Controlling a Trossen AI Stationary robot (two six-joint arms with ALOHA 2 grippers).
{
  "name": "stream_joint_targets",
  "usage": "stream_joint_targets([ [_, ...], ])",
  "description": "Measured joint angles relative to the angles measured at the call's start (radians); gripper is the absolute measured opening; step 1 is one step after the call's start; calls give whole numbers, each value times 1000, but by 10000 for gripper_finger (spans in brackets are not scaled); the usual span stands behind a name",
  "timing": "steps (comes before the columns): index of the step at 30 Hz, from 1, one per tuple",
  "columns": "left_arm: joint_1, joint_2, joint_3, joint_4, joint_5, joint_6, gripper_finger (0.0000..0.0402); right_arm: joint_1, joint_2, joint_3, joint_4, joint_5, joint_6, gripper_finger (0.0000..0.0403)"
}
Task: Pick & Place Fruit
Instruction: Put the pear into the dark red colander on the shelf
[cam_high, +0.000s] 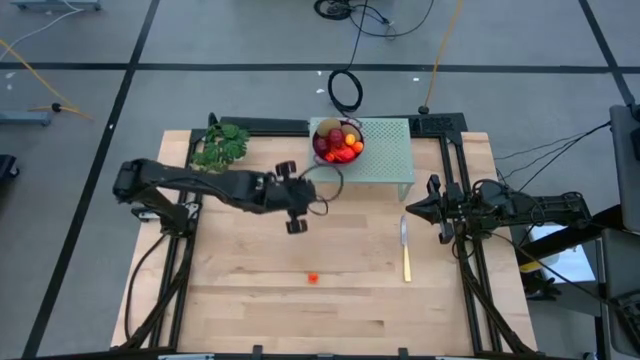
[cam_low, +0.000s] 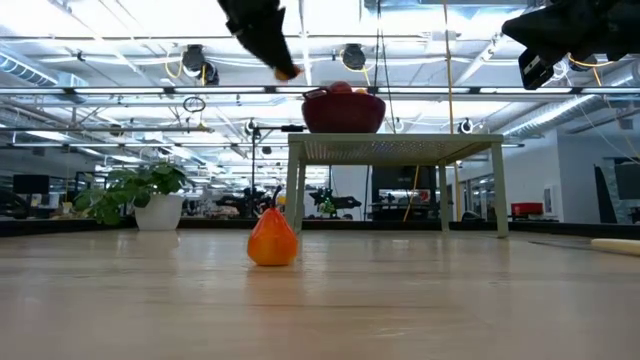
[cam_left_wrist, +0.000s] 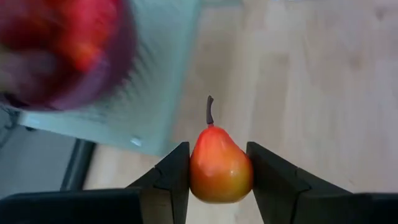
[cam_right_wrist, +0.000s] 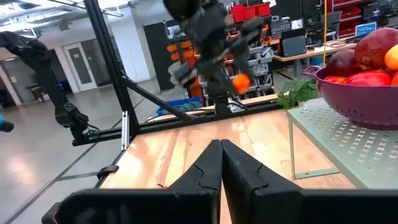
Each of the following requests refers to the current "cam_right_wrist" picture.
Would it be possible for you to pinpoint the round yellow-orange fruit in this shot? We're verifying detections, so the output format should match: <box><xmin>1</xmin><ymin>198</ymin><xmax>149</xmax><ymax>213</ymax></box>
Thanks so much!
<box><xmin>384</xmin><ymin>43</ymin><xmax>398</xmax><ymax>72</ymax></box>

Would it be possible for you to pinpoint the red metal shelving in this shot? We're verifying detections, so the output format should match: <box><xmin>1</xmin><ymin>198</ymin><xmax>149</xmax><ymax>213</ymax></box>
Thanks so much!
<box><xmin>326</xmin><ymin>0</ymin><xmax>363</xmax><ymax>38</ymax></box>

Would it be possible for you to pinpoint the purple plastic colander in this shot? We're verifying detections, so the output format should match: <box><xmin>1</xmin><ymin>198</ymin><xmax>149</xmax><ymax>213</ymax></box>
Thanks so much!
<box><xmin>300</xmin><ymin>65</ymin><xmax>398</xmax><ymax>131</ymax></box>

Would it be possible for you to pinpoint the dark red pomegranate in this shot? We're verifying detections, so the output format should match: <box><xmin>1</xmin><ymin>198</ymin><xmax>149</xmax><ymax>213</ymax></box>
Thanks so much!
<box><xmin>354</xmin><ymin>27</ymin><xmax>398</xmax><ymax>72</ymax></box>
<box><xmin>325</xmin><ymin>49</ymin><xmax>361</xmax><ymax>78</ymax></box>

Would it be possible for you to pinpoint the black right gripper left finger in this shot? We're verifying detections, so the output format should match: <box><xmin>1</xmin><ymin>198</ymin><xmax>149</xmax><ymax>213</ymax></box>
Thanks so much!
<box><xmin>57</xmin><ymin>139</ymin><xmax>224</xmax><ymax>224</ymax></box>

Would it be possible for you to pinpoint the dark grey case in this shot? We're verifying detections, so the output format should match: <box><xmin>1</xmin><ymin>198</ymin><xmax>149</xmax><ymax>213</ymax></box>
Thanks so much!
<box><xmin>279</xmin><ymin>27</ymin><xmax>308</xmax><ymax>58</ymax></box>

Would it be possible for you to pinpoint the orange pear-shaped fruit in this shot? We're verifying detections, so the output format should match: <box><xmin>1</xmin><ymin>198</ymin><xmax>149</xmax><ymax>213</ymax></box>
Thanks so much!
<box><xmin>232</xmin><ymin>73</ymin><xmax>251</xmax><ymax>95</ymax></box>

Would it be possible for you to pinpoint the laptop with blue screen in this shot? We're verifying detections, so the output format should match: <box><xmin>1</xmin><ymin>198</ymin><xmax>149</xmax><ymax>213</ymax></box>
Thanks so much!
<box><xmin>354</xmin><ymin>21</ymin><xmax>377</xmax><ymax>38</ymax></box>

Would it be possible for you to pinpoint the red orange mango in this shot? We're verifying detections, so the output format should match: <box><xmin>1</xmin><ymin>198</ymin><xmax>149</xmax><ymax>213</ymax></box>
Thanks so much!
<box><xmin>323</xmin><ymin>68</ymin><xmax>393</xmax><ymax>86</ymax></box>

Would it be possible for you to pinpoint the blue bin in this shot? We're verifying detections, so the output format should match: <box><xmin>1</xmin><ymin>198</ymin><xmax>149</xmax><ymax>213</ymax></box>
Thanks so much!
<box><xmin>155</xmin><ymin>96</ymin><xmax>205</xmax><ymax>116</ymax></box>

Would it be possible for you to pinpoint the silver frame bracket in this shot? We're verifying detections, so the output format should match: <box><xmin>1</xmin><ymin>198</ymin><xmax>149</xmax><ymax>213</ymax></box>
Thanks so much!
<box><xmin>121</xmin><ymin>110</ymin><xmax>130</xmax><ymax>151</ymax></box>

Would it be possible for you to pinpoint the green perforated metal shelf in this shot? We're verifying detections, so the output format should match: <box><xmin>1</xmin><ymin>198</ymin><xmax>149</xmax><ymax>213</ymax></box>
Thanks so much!
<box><xmin>285</xmin><ymin>96</ymin><xmax>398</xmax><ymax>190</ymax></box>

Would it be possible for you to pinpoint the green plant in white pot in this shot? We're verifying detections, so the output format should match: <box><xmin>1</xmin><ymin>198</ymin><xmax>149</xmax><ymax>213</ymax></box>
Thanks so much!
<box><xmin>276</xmin><ymin>77</ymin><xmax>321</xmax><ymax>110</ymax></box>

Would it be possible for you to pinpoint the wooden desk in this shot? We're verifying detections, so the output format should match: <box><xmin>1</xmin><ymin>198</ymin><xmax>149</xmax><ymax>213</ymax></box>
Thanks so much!
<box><xmin>273</xmin><ymin>39</ymin><xmax>358</xmax><ymax>78</ymax></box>

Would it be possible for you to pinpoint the grey door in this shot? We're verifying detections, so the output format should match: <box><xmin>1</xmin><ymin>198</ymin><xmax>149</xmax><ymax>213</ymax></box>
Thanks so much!
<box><xmin>62</xmin><ymin>42</ymin><xmax>98</xmax><ymax>93</ymax></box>

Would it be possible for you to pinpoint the red storage bin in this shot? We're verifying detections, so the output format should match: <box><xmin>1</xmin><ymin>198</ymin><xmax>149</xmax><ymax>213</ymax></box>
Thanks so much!
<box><xmin>243</xmin><ymin>5</ymin><xmax>257</xmax><ymax>21</ymax></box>
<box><xmin>230</xmin><ymin>4</ymin><xmax>245</xmax><ymax>23</ymax></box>
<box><xmin>255</xmin><ymin>2</ymin><xmax>271</xmax><ymax>18</ymax></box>

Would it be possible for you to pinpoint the black rack with storage bins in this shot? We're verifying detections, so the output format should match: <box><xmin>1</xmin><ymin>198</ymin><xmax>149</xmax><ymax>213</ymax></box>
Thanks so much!
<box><xmin>143</xmin><ymin>17</ymin><xmax>276</xmax><ymax>100</ymax></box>

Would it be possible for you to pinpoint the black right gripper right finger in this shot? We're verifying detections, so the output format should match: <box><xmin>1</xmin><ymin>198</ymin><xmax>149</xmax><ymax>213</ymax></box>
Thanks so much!
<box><xmin>221</xmin><ymin>139</ymin><xmax>398</xmax><ymax>224</ymax></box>

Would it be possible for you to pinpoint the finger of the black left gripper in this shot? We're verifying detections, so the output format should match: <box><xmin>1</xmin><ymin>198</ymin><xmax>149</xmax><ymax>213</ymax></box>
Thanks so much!
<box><xmin>234</xmin><ymin>40</ymin><xmax>254</xmax><ymax>77</ymax></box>

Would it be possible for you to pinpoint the black aluminium rig frame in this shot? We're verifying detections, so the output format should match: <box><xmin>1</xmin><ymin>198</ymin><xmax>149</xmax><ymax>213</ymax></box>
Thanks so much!
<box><xmin>42</xmin><ymin>0</ymin><xmax>282</xmax><ymax>223</ymax></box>

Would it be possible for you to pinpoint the yellow hanging cable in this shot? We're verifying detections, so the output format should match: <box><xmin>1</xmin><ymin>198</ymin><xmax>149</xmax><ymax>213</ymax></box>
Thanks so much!
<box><xmin>322</xmin><ymin>0</ymin><xmax>329</xmax><ymax>68</ymax></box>

